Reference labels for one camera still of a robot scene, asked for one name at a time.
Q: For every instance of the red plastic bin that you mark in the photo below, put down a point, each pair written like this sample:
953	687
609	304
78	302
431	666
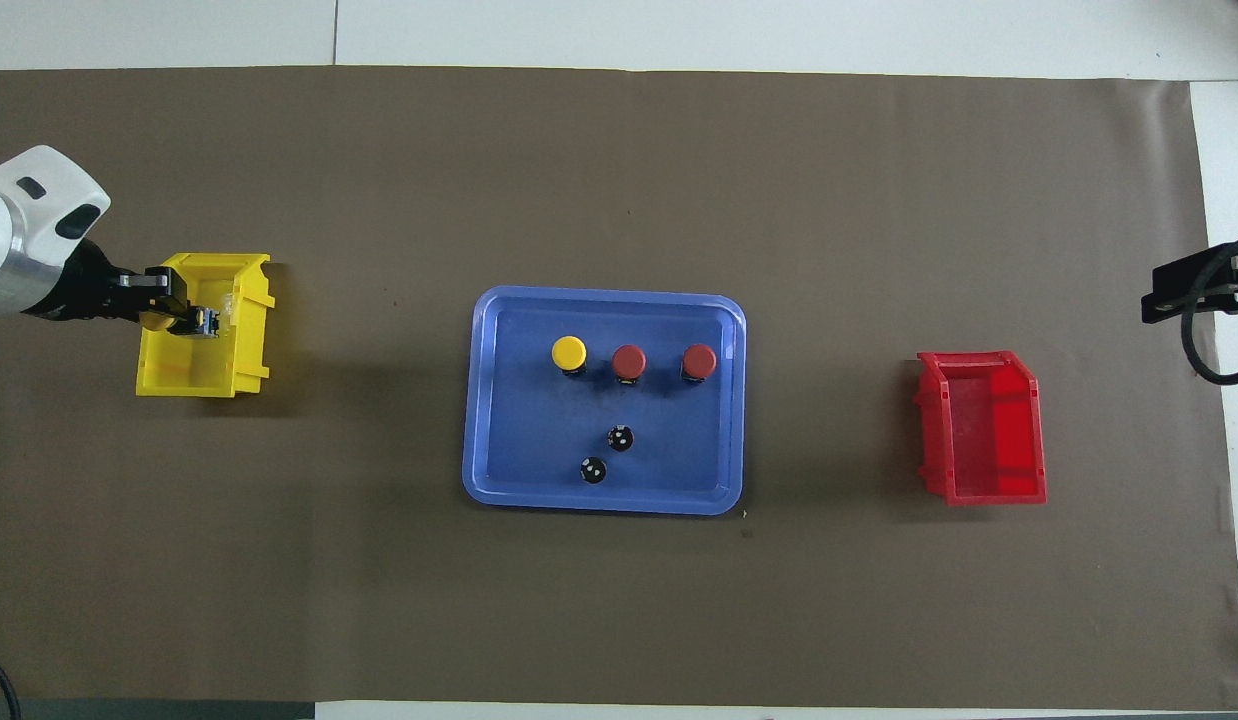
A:
979	430

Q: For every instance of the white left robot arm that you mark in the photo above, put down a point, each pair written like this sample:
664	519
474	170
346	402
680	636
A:
29	200

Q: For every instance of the yellow plastic bin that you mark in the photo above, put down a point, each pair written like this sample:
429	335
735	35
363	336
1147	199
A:
249	350

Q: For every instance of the blue plastic tray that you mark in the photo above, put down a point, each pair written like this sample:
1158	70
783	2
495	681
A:
539	450

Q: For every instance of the red push button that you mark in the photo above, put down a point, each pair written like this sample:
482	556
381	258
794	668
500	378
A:
699	359
629	360

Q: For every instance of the yellow push button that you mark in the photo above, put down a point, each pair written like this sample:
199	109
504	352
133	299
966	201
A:
569	352
157	322

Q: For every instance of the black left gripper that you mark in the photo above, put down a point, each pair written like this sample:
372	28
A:
79	285

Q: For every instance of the black cylindrical capacitor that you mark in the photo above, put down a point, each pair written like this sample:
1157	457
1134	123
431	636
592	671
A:
621	438
593	471

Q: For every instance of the brown table mat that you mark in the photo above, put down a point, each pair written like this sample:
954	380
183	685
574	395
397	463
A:
579	150

